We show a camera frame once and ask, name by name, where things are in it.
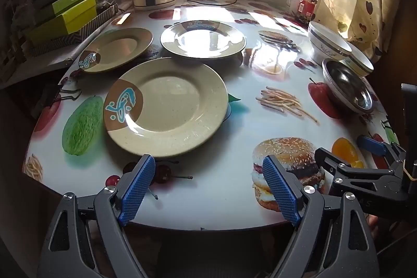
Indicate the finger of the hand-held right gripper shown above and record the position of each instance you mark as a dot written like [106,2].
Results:
[338,167]
[371,143]

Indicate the large lime green box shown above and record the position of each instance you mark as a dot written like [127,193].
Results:
[62,24]

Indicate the glass jar red label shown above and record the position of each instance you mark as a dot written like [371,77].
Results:
[308,6]

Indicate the clear plastic container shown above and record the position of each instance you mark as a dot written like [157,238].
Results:
[292,1]

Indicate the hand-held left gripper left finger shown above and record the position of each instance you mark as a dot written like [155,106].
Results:
[138,190]

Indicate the fruit printed tablecloth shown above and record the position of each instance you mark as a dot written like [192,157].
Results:
[228,134]

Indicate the white bowl blue stripes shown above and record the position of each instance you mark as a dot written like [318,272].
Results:
[327,42]
[360,63]

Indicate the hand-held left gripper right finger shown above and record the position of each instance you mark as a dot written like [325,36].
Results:
[280,190]

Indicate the cream plate brown blue motif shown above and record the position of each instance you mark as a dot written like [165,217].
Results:
[166,107]
[117,48]
[203,38]

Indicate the stainless steel bowl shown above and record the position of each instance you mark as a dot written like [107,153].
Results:
[350,89]

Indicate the black binder clip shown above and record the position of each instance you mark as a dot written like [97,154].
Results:
[49,97]

